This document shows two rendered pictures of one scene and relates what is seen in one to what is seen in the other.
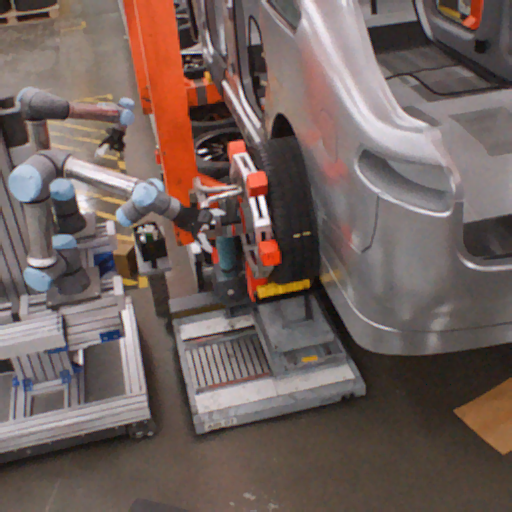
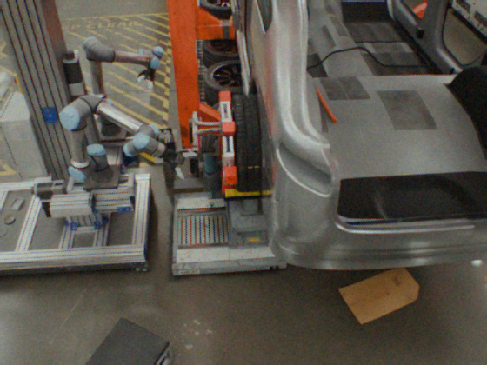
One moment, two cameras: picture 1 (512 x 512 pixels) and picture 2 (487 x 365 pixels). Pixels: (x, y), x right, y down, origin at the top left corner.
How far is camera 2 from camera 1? 0.52 m
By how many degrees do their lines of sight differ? 9
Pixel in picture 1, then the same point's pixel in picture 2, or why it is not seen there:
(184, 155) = (191, 92)
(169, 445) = (155, 279)
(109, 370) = (125, 225)
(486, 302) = (350, 248)
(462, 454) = (336, 319)
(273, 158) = (243, 111)
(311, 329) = (259, 219)
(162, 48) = (182, 23)
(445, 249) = (324, 215)
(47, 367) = (86, 218)
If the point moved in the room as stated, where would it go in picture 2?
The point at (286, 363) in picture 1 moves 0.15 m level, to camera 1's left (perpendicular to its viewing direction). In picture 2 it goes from (237, 240) to (217, 238)
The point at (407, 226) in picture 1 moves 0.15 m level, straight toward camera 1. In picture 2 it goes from (302, 197) to (292, 220)
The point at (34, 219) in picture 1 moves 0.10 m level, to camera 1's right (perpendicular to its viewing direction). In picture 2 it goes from (75, 139) to (92, 140)
